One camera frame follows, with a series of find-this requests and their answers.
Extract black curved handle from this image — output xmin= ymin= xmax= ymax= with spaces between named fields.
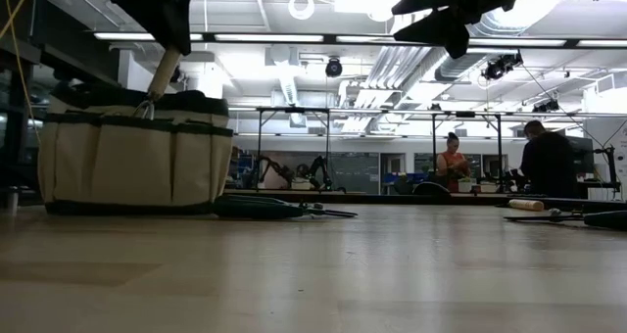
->
xmin=412 ymin=181 xmax=453 ymax=198

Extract black computer monitor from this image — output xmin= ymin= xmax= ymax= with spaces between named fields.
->
xmin=570 ymin=134 xmax=596 ymax=175

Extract cream canvas bag green trim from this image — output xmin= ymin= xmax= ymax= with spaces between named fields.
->
xmin=36 ymin=81 xmax=235 ymax=216

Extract black monitor stand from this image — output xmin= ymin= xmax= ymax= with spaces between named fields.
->
xmin=593 ymin=144 xmax=622 ymax=193

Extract silver ventilation duct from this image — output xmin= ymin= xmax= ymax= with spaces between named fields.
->
xmin=433 ymin=0 xmax=569 ymax=83

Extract small silver post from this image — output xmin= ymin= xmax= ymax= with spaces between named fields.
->
xmin=6 ymin=185 xmax=21 ymax=215

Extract long overhead light bar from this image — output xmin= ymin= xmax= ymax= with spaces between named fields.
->
xmin=91 ymin=30 xmax=627 ymax=50

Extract person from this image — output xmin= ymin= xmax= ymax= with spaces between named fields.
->
xmin=518 ymin=119 xmax=580 ymax=200
xmin=434 ymin=130 xmax=472 ymax=194

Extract black background rig frame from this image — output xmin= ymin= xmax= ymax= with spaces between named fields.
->
xmin=429 ymin=110 xmax=505 ymax=193
xmin=255 ymin=106 xmax=333 ymax=191

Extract black aluminium table frame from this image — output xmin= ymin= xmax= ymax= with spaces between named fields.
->
xmin=0 ymin=188 xmax=627 ymax=213

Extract hand rake wooden handle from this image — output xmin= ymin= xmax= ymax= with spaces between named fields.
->
xmin=131 ymin=45 xmax=183 ymax=122

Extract green-handled pruning shears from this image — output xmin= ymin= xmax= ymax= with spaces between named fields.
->
xmin=213 ymin=194 xmax=360 ymax=221
xmin=503 ymin=207 xmax=627 ymax=232

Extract yellow cable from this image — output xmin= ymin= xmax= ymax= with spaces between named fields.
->
xmin=0 ymin=0 xmax=43 ymax=146

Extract white ceiling ring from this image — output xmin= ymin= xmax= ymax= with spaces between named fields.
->
xmin=287 ymin=0 xmax=316 ymax=22

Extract short pale cylinder object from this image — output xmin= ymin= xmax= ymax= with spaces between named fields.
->
xmin=507 ymin=198 xmax=546 ymax=213

